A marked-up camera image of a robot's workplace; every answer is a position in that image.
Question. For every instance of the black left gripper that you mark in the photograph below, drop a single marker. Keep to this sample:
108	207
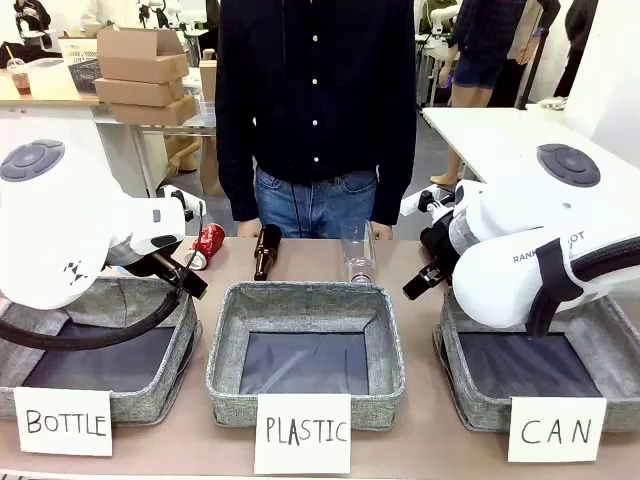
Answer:
162	265

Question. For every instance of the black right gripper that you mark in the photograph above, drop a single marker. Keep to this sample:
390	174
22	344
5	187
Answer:
440	247

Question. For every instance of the crushed red soda can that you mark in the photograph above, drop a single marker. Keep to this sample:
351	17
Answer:
207	245

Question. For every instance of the large clear plastic bottle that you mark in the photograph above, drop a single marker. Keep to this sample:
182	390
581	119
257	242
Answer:
359	255

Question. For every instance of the brown glass bottle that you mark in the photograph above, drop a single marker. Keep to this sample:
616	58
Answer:
267	250

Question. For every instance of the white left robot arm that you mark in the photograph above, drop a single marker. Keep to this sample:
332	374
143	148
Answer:
50	225

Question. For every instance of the person left forearm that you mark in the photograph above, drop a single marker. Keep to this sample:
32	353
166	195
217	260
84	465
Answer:
395	175

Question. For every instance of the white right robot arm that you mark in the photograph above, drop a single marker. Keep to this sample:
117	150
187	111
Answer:
500	285

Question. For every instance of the person right forearm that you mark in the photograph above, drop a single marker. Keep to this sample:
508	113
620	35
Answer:
239	175

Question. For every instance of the grey fabric plastic basket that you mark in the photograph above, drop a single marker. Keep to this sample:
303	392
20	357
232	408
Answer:
225	360

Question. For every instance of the grey fabric bottle basket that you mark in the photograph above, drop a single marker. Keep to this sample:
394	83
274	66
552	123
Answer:
145	400

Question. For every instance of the grey fabric can basket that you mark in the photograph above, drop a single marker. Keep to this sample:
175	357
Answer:
475	410

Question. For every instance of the white paper CAN label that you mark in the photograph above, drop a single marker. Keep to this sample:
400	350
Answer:
556	430

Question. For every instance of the black mesh basket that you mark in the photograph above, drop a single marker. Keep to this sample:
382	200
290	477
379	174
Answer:
85	75

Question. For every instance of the person left hand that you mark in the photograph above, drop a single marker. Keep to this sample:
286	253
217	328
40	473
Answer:
384	232

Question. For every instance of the person right hand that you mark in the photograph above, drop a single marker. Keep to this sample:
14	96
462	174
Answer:
248	231

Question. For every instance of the white table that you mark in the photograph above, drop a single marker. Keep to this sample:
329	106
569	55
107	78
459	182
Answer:
500	135

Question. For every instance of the flat closed cardboard box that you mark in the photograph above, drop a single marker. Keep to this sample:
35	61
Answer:
140	91
155	112

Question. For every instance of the white paper PLASTIC label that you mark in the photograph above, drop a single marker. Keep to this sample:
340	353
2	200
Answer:
302	432

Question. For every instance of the white paper BOTTLE label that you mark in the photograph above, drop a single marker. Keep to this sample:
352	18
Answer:
62	422

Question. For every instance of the person in dark shirt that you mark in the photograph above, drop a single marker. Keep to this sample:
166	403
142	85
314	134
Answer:
315	100

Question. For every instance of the open cardboard box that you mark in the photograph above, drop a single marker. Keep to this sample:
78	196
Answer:
142	55

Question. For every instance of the wooden top desk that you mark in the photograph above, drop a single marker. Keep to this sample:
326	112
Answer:
50	97

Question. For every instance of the background person in shorts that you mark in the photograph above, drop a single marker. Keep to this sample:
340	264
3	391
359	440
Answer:
480	50

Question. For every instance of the black pole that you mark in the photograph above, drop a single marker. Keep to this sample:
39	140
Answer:
537	55

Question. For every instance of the white plastic crate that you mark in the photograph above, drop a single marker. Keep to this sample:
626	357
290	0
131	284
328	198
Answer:
80	50

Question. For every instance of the iced drink plastic cup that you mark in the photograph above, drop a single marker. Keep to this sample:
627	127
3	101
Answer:
20	77

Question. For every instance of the background person in black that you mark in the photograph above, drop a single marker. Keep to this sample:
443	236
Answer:
575	45

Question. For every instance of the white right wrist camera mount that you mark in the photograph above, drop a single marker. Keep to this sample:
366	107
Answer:
430	200

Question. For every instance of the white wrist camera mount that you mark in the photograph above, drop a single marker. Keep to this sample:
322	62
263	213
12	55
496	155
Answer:
430	200
182	197

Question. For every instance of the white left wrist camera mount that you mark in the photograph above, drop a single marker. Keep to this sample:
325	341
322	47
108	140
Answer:
182	197

